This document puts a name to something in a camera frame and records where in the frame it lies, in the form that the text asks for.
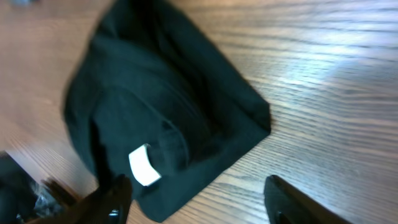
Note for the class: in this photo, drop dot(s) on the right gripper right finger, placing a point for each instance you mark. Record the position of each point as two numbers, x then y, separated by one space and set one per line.
286 204

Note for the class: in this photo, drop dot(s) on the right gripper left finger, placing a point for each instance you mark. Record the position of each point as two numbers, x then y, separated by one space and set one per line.
109 205

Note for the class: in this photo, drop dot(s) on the black t-shirt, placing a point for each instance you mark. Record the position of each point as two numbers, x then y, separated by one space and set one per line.
153 99

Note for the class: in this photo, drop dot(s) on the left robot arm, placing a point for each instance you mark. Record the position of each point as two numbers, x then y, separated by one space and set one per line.
24 200

